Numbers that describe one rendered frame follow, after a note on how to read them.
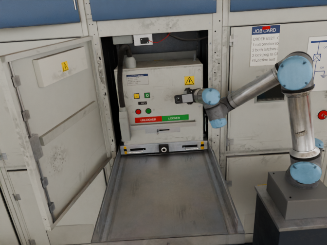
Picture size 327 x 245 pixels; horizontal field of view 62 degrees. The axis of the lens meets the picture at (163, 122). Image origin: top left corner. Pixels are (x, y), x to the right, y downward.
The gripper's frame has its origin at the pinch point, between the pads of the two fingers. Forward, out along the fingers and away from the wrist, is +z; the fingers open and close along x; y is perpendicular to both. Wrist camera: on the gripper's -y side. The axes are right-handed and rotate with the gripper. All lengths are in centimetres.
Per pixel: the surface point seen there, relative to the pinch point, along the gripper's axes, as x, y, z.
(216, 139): -29.8, 19.1, 4.4
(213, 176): -43.6, 4.9, -18.8
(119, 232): -49, -48, -40
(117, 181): -40, -45, -4
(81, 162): -26, -61, -2
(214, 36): 29.4, 17.7, -11.1
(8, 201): -56, -116, 49
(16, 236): -85, -119, 56
